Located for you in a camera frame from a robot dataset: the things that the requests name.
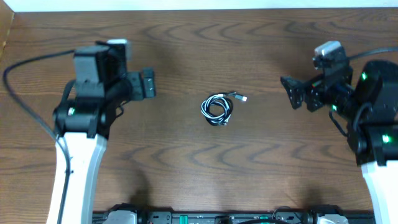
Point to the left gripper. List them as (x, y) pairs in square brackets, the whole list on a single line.
[(137, 85)]

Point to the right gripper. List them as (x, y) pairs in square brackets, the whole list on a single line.
[(296, 91)]

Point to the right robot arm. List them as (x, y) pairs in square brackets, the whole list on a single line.
[(370, 110)]

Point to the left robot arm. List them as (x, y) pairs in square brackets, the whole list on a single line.
[(82, 120)]

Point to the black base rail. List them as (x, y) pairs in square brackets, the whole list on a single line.
[(127, 213)]

